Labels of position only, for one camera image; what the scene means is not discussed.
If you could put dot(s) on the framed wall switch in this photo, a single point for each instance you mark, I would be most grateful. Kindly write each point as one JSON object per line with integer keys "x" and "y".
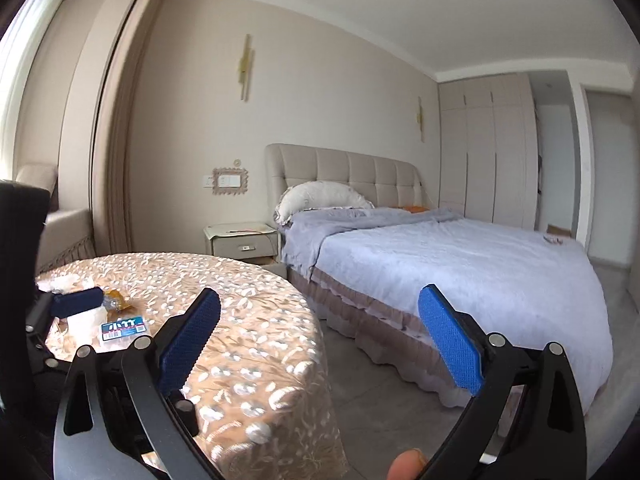
{"x": 230, "y": 180}

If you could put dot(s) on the yellow clear packet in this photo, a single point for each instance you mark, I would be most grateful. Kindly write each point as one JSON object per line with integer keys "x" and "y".
{"x": 120, "y": 304}

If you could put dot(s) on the clear plastic wrap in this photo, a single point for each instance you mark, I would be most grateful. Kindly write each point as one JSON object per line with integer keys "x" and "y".
{"x": 87, "y": 325}

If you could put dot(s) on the bed with grey cover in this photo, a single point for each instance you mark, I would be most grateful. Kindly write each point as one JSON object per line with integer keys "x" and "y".
{"x": 450, "y": 270}

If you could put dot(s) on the person's right hand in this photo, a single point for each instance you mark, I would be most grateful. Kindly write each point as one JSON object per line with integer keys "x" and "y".
{"x": 407, "y": 467}

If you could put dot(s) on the small blue box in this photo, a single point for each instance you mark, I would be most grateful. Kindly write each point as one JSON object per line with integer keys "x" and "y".
{"x": 125, "y": 329}

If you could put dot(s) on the round table patterned cloth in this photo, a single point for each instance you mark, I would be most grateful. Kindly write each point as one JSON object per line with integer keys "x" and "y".
{"x": 260, "y": 340}

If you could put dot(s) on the white door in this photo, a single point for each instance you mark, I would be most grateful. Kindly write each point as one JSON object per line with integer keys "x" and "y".
{"x": 612, "y": 175}

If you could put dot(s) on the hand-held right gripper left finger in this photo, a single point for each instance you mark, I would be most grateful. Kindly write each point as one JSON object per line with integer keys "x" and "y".
{"x": 192, "y": 340}

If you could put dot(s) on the beige cushion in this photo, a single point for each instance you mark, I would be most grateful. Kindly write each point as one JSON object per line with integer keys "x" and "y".
{"x": 37, "y": 182}

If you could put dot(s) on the orange item on bed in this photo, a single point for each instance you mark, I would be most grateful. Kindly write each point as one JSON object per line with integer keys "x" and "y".
{"x": 415, "y": 208}

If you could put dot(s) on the beige wardrobe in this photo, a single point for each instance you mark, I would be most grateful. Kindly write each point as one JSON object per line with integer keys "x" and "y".
{"x": 485, "y": 150}

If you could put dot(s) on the white wall socket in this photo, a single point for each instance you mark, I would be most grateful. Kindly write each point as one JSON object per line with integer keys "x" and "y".
{"x": 206, "y": 181}

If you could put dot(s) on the clear plastic bag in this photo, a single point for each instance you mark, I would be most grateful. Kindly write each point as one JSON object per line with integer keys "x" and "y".
{"x": 62, "y": 282}

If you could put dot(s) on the white frilled pillow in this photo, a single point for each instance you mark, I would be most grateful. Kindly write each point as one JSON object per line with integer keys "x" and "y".
{"x": 320, "y": 197}

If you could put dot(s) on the beige padded headboard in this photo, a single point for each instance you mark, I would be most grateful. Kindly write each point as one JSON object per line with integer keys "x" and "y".
{"x": 350, "y": 170}

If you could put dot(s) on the pink ruffled bed skirt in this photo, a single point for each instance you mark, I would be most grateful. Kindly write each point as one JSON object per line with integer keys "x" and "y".
{"x": 370, "y": 325}

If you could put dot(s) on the small gold wall lamp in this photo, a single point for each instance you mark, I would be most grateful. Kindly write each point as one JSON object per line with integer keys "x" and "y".
{"x": 420, "y": 120}

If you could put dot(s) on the large gold wall lamp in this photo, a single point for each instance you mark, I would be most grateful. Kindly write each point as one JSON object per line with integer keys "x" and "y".
{"x": 246, "y": 67}

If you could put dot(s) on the white nightstand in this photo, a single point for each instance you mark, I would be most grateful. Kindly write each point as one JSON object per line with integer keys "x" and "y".
{"x": 240, "y": 247}

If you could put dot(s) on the small white item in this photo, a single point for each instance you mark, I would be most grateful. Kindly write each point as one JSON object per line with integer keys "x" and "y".
{"x": 553, "y": 240}

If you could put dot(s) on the white covered window seat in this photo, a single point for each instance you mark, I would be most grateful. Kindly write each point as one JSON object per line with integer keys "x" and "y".
{"x": 67, "y": 232}

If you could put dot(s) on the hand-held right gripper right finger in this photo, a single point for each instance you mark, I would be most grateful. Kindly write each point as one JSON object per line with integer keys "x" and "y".
{"x": 450, "y": 340}

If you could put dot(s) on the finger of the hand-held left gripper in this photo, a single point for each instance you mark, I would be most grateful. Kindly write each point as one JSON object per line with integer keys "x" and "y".
{"x": 75, "y": 302}
{"x": 187, "y": 417}

